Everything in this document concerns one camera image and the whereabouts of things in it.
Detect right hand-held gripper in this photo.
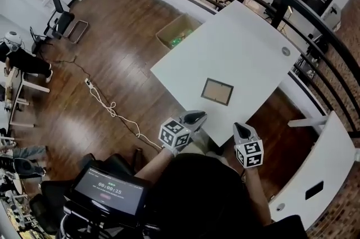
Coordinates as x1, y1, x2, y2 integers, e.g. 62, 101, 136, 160
232, 122, 264, 169

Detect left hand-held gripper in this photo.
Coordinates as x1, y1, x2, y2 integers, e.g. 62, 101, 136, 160
158, 110, 208, 157

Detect black picture frame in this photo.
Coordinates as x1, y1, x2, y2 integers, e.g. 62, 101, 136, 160
200, 78, 235, 106

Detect person's right forearm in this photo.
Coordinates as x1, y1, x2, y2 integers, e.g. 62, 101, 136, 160
244, 166, 273, 227

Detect person's left forearm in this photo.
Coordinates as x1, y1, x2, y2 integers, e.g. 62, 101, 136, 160
134, 146, 174, 180

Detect person's khaki trouser legs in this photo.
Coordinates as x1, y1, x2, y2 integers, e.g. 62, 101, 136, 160
188, 130, 226, 161

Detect person's black shirt torso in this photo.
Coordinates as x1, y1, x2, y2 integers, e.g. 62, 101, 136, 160
145, 152, 272, 239

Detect white side desk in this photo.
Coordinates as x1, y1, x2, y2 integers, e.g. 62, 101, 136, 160
268, 110, 358, 231

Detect open cardboard box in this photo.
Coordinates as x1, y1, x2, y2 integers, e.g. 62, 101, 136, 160
155, 13, 203, 51

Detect black screen with timer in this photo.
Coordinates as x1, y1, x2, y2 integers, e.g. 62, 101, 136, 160
68, 166, 150, 218

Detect black metal railing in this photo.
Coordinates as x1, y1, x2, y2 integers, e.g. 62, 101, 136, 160
109, 0, 360, 138

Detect black office chair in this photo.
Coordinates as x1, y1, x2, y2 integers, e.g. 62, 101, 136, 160
43, 0, 75, 40

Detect white wooden-top desk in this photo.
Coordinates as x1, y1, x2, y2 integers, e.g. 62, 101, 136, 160
4, 67, 51, 129

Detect white power cable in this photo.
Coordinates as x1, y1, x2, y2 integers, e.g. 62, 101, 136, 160
89, 87, 163, 149

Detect black floor cable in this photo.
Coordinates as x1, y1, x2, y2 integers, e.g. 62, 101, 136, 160
38, 54, 88, 79

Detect white bin with black handle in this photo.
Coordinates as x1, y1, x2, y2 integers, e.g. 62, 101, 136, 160
320, 2, 343, 31

